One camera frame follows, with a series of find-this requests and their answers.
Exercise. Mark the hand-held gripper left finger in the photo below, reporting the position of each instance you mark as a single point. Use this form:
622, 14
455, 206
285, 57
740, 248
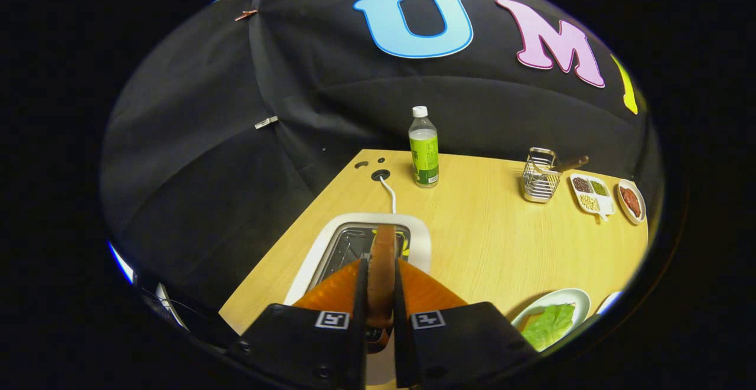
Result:
361, 295

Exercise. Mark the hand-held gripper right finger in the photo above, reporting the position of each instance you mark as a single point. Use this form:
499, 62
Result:
399, 301

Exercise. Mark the plain bread slice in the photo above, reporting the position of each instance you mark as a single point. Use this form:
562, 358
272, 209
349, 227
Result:
382, 272

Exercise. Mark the green lettuce leaf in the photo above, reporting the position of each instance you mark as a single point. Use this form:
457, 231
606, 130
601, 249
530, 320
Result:
549, 325

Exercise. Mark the white toaster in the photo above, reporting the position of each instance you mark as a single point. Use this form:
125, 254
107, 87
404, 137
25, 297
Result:
360, 220

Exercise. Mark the green label water bottle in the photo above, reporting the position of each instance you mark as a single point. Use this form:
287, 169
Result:
424, 153

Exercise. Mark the light green plate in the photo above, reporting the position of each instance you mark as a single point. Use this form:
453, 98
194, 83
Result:
567, 296

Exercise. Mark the silver clip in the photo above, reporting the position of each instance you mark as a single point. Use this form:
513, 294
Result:
266, 122

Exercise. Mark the square white plate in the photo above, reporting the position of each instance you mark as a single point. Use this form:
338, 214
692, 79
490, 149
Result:
607, 304

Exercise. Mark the yellow soybeans pile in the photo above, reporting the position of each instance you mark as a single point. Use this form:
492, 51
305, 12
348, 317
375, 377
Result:
589, 202

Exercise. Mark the dark red beans pile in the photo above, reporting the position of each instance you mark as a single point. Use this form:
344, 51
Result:
582, 185

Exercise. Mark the black backdrop cloth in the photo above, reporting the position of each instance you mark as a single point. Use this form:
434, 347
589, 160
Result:
295, 83

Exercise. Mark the white divided dish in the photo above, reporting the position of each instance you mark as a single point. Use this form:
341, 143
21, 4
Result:
605, 207

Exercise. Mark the green beans pile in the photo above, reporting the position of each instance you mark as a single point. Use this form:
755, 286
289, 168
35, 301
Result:
599, 188

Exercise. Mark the round white plate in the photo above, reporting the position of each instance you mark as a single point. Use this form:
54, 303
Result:
623, 212

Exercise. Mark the brown meat steak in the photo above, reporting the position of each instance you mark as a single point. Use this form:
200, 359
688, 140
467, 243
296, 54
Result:
631, 201

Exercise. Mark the red clip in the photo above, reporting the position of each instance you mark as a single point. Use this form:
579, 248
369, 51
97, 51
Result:
245, 15

